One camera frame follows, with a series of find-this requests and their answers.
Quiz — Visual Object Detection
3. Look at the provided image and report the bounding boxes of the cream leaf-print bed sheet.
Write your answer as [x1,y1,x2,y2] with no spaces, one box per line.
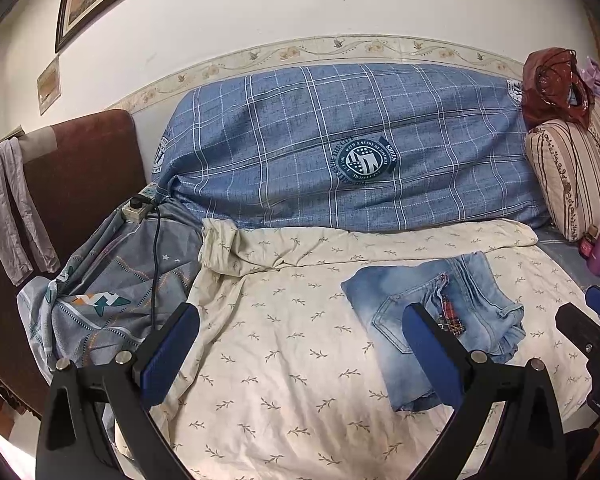
[112,217,600,480]

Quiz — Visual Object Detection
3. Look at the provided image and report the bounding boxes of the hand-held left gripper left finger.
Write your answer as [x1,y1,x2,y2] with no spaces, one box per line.
[35,302,201,480]

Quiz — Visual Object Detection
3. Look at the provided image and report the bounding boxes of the brown headboard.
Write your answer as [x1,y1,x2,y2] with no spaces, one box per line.
[0,109,148,418]

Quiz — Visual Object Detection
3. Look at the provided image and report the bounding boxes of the black power cable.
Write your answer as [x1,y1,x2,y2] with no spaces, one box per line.
[147,204,165,333]

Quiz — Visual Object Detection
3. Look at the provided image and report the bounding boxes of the blue plaid quilt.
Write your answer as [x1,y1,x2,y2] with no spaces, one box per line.
[152,62,551,233]

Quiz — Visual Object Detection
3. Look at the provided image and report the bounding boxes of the striped floral pillow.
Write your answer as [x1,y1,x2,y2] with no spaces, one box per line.
[524,95,600,243]

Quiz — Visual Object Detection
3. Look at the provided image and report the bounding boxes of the dark red bag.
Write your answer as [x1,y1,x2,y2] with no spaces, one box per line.
[522,47,593,131]

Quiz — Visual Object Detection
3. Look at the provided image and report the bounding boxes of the grey patterned quilt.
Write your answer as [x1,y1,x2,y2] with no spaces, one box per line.
[17,195,206,376]

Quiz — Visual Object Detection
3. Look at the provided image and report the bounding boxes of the blue denim pants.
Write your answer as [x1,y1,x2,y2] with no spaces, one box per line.
[341,251,527,413]

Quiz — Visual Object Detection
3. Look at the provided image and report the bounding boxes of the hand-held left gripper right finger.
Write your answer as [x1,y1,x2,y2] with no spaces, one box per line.
[402,302,568,480]

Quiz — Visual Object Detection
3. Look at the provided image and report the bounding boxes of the small red bottle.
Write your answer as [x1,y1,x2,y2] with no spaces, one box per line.
[579,226,600,262]

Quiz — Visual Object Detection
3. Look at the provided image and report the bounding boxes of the grey hanging cloth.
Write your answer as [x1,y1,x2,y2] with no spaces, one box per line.
[0,137,62,287]

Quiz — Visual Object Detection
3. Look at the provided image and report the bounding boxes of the small wall picture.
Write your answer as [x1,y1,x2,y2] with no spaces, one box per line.
[36,56,62,116]

